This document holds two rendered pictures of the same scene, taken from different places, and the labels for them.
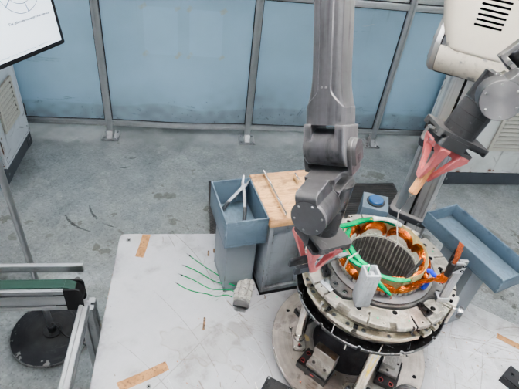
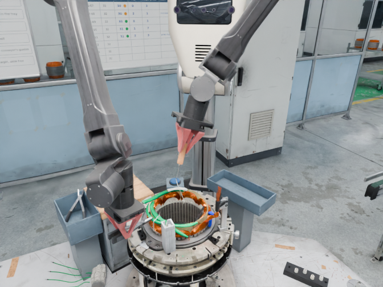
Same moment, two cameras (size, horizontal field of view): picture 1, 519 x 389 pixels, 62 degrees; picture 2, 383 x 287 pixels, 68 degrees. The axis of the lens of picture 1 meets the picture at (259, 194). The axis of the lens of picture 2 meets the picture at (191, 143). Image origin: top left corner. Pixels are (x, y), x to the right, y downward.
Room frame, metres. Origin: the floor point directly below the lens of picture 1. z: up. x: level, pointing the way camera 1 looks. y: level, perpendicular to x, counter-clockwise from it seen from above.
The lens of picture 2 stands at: (-0.01, -0.13, 1.69)
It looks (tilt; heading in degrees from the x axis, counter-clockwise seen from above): 26 degrees down; 345
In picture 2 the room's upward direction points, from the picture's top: straight up
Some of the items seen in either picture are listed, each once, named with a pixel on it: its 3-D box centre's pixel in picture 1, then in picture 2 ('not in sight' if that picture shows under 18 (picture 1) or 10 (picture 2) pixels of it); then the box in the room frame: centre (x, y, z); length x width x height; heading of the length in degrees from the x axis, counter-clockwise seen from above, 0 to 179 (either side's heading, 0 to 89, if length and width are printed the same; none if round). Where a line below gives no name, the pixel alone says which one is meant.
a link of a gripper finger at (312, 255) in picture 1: (315, 248); (123, 220); (0.56, -0.11, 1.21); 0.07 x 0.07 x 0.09; 30
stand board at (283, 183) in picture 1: (294, 195); (118, 193); (0.91, -0.09, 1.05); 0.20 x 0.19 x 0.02; 112
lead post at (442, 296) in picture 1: (451, 279); (223, 213); (0.58, -0.39, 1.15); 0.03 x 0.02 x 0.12; 95
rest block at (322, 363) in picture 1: (322, 360); not in sight; (0.57, -0.20, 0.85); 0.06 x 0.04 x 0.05; 55
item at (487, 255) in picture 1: (456, 276); (237, 214); (0.82, -0.55, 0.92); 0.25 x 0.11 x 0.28; 30
